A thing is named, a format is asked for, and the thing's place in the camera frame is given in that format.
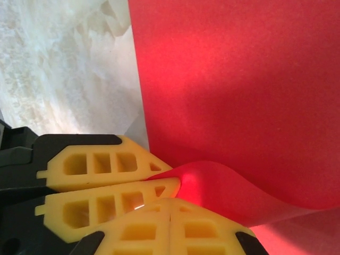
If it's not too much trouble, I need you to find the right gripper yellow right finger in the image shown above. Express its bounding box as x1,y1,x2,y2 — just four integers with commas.
169,198,269,255

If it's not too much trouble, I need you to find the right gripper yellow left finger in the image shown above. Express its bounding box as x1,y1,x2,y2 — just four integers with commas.
76,198,170,255

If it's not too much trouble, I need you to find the red paper sheet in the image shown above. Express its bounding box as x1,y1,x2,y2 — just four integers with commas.
127,0,340,255

